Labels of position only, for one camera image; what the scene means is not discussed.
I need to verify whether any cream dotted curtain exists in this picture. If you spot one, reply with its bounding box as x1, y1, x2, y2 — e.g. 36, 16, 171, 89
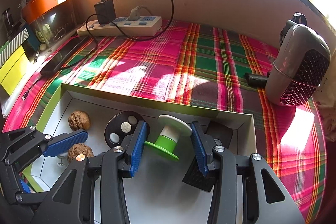
313, 77, 336, 143

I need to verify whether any black power bank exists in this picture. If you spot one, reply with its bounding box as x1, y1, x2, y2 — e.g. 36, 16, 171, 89
40, 36, 88, 76

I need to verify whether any small black cylinder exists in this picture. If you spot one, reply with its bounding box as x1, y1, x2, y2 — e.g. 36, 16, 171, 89
244, 73, 268, 89

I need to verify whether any yellow box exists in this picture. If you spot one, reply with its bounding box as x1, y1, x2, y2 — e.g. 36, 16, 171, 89
1, 46, 30, 96

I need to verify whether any green white spool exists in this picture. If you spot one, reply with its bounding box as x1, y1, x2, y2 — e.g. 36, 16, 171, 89
144, 115, 193, 161

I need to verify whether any black round three-button device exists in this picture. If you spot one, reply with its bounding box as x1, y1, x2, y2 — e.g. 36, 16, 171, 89
104, 110, 150, 149

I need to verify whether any green striped box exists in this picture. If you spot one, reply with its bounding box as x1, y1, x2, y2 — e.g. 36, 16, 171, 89
0, 28, 30, 66

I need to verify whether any black charger cable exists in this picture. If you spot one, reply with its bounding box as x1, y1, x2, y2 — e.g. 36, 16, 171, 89
22, 0, 175, 101

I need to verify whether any plaid bed cloth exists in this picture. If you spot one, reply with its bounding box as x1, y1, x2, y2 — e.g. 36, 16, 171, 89
3, 22, 326, 223

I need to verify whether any white power strip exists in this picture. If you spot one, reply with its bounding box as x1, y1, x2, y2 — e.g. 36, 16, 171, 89
77, 16, 162, 36

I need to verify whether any green white shallow box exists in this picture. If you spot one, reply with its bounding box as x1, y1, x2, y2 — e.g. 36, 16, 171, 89
36, 84, 257, 223

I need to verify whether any black bike light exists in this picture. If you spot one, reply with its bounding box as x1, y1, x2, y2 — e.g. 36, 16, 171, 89
182, 121, 234, 192

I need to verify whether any brown walnut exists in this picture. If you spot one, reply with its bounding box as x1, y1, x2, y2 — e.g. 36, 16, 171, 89
68, 110, 91, 131
67, 143, 94, 163

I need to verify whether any black charger adapter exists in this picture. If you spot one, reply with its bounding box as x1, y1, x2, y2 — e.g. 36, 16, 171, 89
94, 0, 116, 24

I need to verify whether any white mushroom knob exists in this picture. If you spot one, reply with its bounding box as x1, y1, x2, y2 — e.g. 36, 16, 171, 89
57, 155, 67, 167

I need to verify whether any orange planter box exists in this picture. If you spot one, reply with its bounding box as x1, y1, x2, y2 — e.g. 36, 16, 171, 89
22, 0, 68, 24

